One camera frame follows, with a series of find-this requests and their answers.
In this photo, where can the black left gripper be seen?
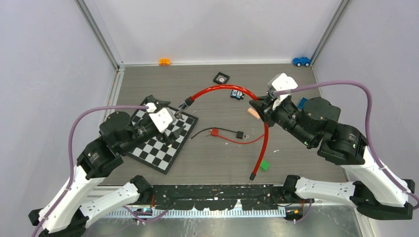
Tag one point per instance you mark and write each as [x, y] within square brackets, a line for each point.
[170, 137]

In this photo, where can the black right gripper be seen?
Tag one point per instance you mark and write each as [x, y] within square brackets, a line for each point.
[259, 104]

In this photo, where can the red cable lock chrome cylinder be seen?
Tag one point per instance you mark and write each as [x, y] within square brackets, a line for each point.
[190, 100]

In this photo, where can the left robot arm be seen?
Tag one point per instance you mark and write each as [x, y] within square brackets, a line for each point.
[69, 214]

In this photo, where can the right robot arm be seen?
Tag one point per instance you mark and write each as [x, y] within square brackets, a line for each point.
[373, 194]

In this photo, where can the blue lego brick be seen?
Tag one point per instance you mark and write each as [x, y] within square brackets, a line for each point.
[302, 103]

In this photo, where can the pink eraser block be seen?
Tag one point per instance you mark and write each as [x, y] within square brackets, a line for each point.
[253, 112]

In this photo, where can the blue owl toy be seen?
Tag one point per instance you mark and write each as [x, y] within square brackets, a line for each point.
[237, 94]

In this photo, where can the dark green cube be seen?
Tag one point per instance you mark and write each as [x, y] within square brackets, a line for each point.
[264, 165]

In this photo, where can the orange toy car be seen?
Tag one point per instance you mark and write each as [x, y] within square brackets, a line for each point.
[164, 62]

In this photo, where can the blue toy car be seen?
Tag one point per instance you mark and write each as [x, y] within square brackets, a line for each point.
[301, 61]

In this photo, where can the black square framed box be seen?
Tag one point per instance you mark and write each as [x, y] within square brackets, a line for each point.
[221, 78]

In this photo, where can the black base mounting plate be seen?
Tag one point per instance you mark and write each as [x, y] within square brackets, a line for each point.
[218, 197]

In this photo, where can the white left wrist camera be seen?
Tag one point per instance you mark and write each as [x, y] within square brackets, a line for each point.
[161, 118]

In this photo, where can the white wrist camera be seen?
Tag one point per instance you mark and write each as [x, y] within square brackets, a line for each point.
[161, 118]
[280, 82]

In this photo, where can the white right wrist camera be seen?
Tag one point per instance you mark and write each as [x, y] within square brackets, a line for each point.
[280, 82]

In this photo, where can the small black cable padlock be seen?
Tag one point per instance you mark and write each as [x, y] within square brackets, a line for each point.
[239, 134]

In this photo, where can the small red cable padlock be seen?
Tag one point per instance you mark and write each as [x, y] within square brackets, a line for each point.
[245, 141]

